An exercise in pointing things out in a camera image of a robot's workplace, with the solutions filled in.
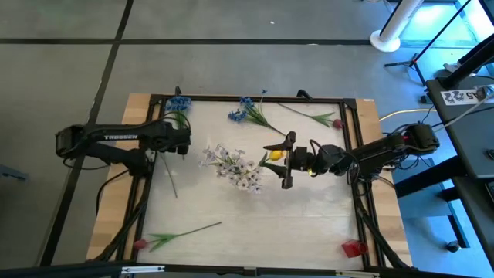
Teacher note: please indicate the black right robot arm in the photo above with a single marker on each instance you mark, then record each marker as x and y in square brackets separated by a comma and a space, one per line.
[386, 148]

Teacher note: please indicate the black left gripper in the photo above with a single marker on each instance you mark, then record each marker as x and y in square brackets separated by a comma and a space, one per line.
[179, 139]

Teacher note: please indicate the black diagonal post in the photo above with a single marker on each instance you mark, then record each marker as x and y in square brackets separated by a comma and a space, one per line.
[467, 65]

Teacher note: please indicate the black crossbeam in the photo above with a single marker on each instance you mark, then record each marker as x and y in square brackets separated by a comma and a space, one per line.
[58, 272]

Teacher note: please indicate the black desk base leg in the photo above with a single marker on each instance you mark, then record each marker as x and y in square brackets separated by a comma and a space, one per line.
[424, 179]

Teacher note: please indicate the red artificial tulip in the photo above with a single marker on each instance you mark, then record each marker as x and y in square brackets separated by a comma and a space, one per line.
[338, 123]
[139, 244]

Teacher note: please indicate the black tripod stand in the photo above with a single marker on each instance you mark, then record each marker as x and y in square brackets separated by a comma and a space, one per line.
[413, 60]

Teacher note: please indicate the white round-based column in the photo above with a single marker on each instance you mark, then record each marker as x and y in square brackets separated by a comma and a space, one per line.
[386, 42]

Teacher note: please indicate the blue artificial flower bunch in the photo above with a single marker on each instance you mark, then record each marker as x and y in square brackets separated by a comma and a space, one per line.
[178, 103]
[254, 115]

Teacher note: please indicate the black desk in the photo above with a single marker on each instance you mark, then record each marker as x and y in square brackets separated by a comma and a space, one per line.
[471, 135]

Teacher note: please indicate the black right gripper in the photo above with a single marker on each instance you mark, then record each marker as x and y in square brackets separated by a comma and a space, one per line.
[308, 160]

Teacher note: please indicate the black frame clamp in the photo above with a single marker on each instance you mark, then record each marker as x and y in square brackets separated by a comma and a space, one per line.
[177, 91]
[304, 93]

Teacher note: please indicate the silver aluminium bracket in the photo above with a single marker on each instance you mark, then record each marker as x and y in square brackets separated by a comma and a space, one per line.
[143, 269]
[357, 274]

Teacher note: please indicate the black aluminium table frame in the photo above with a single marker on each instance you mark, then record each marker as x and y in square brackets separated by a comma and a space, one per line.
[270, 99]

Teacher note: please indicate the white artificial flower bunch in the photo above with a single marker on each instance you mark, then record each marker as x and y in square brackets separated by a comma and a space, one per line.
[235, 170]

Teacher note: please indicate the white printed paper label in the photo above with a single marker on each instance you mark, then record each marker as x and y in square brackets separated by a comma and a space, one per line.
[459, 96]

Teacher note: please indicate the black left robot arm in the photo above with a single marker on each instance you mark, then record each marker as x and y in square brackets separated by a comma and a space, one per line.
[116, 137]

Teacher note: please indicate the grey floor object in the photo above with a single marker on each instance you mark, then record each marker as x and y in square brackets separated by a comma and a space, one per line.
[13, 173]

